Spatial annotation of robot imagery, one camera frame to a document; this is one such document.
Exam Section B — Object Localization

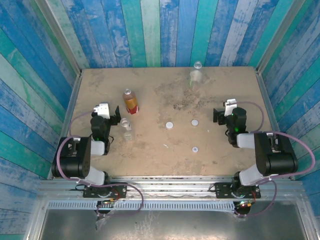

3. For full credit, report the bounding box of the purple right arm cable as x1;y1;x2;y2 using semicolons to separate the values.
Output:
234;100;316;218

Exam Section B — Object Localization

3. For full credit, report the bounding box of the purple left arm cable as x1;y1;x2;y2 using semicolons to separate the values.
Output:
56;111;145;217

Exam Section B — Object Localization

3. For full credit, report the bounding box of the aluminium side rail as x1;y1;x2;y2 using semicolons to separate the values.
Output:
255;68;297;180
46;69;83;180

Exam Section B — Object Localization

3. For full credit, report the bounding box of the aluminium corner post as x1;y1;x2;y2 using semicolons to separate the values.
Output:
32;0;83;75
256;0;305;73

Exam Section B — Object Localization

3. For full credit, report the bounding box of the grey metal sheet panel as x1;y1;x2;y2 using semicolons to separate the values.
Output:
37;208;308;240

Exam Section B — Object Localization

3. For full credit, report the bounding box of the brown tea bottle red label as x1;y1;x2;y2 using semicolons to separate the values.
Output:
122;88;140;115

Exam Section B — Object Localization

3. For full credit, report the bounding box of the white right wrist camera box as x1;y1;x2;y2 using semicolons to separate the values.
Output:
223;98;238;117

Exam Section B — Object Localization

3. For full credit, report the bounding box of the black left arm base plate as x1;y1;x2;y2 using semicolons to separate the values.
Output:
82;183;128;199

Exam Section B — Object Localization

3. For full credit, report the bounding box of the white slotted cable tray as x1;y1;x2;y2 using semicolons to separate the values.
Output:
47;201;236;211

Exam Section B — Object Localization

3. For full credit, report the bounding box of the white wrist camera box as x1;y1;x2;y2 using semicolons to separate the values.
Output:
93;101;111;120
223;98;238;117

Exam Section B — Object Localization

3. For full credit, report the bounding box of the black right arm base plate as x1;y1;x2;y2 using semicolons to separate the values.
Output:
214;182;262;200

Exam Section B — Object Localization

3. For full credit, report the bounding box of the wide clear plastic bottle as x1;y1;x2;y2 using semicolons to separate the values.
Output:
188;61;203;90

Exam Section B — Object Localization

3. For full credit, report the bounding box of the aluminium mounting rail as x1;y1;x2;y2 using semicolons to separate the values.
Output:
37;176;303;201

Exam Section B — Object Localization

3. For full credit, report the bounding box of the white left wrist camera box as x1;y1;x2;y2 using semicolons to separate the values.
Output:
93;101;111;120

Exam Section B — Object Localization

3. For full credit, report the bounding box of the narrow clear plastic bottle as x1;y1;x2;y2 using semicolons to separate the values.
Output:
119;117;135;141

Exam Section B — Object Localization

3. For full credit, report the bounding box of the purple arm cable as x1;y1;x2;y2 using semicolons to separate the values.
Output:
56;111;145;217
234;100;316;218

